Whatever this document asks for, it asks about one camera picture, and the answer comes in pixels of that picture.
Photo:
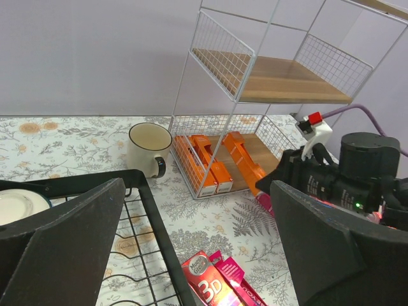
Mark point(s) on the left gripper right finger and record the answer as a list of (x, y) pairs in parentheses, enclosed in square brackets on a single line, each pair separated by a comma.
[(336, 257)]

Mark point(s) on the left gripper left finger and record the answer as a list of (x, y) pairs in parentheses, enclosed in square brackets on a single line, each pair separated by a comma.
[(59, 256)]

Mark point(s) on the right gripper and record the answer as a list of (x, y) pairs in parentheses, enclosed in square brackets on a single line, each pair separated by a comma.
[(317, 176)]

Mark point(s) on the orange toothpaste box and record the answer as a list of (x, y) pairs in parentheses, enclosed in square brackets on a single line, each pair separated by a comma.
[(193, 168), (202, 146), (252, 172)]

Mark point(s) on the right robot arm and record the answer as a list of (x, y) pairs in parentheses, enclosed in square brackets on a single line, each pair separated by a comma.
[(364, 180)]

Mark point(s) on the pink toothpaste box upper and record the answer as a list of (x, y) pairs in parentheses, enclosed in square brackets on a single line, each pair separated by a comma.
[(265, 201)]

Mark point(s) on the pink toothpaste box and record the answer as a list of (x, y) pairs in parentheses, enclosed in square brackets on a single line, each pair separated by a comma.
[(235, 277), (265, 201)]

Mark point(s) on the small white teal bowl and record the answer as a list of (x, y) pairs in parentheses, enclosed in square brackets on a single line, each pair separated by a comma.
[(17, 204)]

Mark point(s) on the floral table mat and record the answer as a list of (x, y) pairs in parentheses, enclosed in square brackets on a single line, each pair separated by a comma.
[(35, 148)]

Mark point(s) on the pink toothpaste box left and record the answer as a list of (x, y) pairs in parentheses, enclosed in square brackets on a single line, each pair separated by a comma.
[(235, 277)]

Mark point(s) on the red 3D toothpaste box left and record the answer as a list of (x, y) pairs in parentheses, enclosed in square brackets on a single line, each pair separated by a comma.
[(208, 283)]

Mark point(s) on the cream enamel mug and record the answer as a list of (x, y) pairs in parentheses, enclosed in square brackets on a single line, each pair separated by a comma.
[(147, 149)]

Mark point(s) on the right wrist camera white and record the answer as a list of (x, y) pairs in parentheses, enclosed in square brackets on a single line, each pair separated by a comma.
[(315, 130)]

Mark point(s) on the black wire dish rack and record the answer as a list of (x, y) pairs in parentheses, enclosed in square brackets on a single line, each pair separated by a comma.
[(142, 268)]

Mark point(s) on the white wire wooden shelf rack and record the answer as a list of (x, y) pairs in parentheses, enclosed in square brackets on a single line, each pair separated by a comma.
[(318, 73)]

